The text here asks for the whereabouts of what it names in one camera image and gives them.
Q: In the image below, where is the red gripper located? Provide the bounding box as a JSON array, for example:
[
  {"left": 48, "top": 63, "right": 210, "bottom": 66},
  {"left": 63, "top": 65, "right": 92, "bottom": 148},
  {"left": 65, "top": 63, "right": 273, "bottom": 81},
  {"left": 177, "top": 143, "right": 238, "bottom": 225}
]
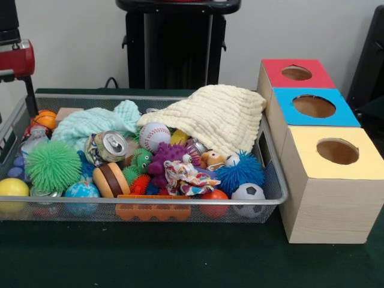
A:
[{"left": 0, "top": 38, "right": 39, "bottom": 116}]

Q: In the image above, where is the orange basketball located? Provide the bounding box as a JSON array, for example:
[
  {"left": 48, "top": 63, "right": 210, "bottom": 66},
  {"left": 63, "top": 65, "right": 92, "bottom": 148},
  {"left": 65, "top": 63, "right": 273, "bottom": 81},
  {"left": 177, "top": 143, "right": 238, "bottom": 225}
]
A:
[{"left": 31, "top": 110, "right": 58, "bottom": 130}]

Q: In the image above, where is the wooden box with three holes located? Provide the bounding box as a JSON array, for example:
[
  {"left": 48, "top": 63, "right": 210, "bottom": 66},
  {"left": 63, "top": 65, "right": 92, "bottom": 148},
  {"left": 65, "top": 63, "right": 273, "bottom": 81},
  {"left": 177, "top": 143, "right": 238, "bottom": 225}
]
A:
[{"left": 257, "top": 58, "right": 376, "bottom": 244}]

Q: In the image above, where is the mint green cloth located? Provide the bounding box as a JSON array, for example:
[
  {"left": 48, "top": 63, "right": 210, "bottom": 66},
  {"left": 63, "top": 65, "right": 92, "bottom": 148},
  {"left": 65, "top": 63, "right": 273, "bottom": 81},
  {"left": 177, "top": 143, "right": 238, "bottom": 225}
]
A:
[{"left": 51, "top": 100, "right": 142, "bottom": 151}]

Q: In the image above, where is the green puffer ball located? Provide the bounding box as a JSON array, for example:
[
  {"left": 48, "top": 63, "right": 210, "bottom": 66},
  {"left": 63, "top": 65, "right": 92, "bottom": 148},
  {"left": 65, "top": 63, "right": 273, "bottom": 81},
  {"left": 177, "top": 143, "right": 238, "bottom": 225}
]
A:
[{"left": 25, "top": 140, "right": 82, "bottom": 193}]

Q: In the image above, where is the crushed drink can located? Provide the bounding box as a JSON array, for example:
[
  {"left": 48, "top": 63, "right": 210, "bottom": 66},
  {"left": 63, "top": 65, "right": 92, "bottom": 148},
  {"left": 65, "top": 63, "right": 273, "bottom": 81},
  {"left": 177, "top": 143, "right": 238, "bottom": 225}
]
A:
[{"left": 83, "top": 130, "right": 129, "bottom": 167}]

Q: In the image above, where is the toy hamburger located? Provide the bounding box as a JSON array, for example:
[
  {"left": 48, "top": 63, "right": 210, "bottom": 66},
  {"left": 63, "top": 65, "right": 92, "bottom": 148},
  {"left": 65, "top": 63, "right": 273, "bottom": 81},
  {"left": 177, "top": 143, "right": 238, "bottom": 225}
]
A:
[{"left": 92, "top": 161, "right": 131, "bottom": 198}]

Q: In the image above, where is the white baseball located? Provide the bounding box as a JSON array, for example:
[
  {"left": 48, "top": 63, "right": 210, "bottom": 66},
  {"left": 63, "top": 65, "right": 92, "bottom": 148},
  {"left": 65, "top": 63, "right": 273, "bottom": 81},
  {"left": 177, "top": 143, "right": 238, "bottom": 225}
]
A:
[{"left": 139, "top": 122, "right": 172, "bottom": 152}]

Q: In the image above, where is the purple spiky toy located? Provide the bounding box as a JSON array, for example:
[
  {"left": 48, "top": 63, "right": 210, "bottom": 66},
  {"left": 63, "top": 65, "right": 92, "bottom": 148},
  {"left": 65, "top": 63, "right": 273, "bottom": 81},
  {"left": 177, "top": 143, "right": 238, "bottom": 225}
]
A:
[{"left": 146, "top": 142, "right": 202, "bottom": 188}]

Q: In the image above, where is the cream waffle cloth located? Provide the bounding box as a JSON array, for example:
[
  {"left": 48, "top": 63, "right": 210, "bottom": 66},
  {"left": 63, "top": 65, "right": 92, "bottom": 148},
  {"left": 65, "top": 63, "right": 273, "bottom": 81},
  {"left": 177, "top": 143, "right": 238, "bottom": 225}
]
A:
[{"left": 137, "top": 84, "right": 268, "bottom": 158}]

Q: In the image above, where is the dark green table cloth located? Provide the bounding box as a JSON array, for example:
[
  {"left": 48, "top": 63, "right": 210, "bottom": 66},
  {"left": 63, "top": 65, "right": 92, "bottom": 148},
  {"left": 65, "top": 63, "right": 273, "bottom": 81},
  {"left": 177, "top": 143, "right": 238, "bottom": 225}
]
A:
[
  {"left": 354, "top": 95, "right": 384, "bottom": 128},
  {"left": 0, "top": 88, "right": 384, "bottom": 288}
]

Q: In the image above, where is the blue puffer ball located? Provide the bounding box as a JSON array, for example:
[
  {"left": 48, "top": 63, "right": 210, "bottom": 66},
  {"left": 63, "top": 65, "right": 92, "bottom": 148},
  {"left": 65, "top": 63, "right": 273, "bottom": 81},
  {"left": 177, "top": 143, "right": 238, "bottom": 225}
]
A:
[{"left": 214, "top": 149, "right": 266, "bottom": 197}]

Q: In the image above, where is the soccer ball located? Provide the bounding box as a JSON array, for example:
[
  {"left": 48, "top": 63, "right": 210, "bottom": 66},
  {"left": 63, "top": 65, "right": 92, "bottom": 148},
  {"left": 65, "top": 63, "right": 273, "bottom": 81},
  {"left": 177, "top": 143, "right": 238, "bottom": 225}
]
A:
[{"left": 230, "top": 182, "right": 267, "bottom": 218}]

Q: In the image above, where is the black chair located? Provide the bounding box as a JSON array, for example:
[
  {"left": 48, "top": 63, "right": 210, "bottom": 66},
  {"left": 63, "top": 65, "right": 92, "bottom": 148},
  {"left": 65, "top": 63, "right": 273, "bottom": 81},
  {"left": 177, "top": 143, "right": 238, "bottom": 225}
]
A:
[{"left": 346, "top": 5, "right": 384, "bottom": 104}]

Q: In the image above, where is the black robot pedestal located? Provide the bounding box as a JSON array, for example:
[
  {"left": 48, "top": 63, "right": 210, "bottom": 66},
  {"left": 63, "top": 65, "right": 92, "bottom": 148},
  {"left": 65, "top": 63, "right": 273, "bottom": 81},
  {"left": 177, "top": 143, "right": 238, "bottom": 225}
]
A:
[{"left": 115, "top": 0, "right": 242, "bottom": 90}]

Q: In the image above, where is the silver wire mesh bin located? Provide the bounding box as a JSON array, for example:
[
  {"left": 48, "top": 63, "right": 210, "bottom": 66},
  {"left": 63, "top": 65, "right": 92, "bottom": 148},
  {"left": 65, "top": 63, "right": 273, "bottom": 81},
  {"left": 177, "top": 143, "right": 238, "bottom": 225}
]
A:
[{"left": 0, "top": 93, "right": 289, "bottom": 224}]

